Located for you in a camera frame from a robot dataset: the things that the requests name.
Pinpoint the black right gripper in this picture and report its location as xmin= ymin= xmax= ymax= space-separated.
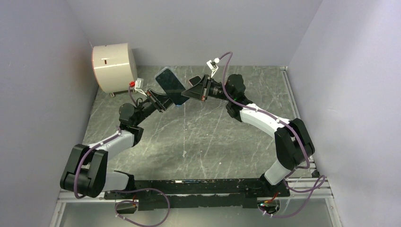
xmin=181 ymin=75 xmax=233 ymax=102

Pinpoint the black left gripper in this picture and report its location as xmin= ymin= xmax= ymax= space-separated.
xmin=134 ymin=88 xmax=179 ymax=126

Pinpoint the blue phone black screen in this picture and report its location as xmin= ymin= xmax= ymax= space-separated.
xmin=155 ymin=67 xmax=190 ymax=108

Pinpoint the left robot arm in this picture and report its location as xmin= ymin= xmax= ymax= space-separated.
xmin=60 ymin=89 xmax=173 ymax=199

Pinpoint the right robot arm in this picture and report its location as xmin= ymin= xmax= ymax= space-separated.
xmin=181 ymin=74 xmax=315 ymax=196

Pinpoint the phone in pink case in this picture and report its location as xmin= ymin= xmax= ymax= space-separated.
xmin=189 ymin=76 xmax=202 ymax=87

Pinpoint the cream round cylinder box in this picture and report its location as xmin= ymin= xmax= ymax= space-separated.
xmin=91 ymin=43 xmax=138 ymax=97

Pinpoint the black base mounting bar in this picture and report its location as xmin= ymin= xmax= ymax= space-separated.
xmin=104 ymin=178 xmax=290 ymax=211

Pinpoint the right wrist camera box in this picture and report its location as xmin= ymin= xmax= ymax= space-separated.
xmin=206 ymin=58 xmax=220 ymax=78

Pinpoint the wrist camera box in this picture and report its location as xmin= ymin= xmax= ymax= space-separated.
xmin=129 ymin=78 xmax=143 ymax=92
xmin=206 ymin=58 xmax=220 ymax=78

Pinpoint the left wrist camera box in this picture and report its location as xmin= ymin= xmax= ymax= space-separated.
xmin=129 ymin=78 xmax=143 ymax=92

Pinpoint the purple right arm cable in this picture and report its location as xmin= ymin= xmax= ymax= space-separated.
xmin=211 ymin=52 xmax=327 ymax=219

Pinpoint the aluminium frame rail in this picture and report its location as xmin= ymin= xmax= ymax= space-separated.
xmin=50 ymin=66 xmax=344 ymax=227

